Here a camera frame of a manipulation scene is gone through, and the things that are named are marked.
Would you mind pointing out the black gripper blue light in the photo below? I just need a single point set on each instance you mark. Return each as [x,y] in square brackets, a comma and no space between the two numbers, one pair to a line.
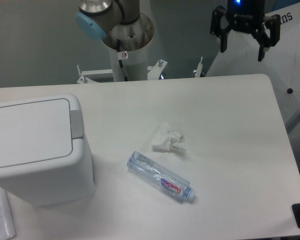
[246,16]

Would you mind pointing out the white push-top trash can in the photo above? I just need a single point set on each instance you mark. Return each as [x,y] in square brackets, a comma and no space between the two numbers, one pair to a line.
[45,157]

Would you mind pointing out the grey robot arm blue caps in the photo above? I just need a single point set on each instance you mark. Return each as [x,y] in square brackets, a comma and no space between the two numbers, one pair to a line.
[109,13]

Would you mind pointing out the white umbrella with blue text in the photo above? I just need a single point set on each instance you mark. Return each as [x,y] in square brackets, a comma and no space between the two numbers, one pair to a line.
[281,62]

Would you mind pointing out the crumpled white tissue paper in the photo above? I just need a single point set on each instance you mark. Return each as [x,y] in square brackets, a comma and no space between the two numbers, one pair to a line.
[169,139]

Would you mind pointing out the clear plastic water bottle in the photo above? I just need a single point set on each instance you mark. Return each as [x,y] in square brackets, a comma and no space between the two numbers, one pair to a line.
[166,180]

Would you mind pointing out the white notepad with writing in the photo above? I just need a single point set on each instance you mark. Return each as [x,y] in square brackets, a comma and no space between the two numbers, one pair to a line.
[7,226]

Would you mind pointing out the white robot pedestal with brackets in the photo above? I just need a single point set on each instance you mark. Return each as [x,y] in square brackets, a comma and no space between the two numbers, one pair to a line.
[130,62]

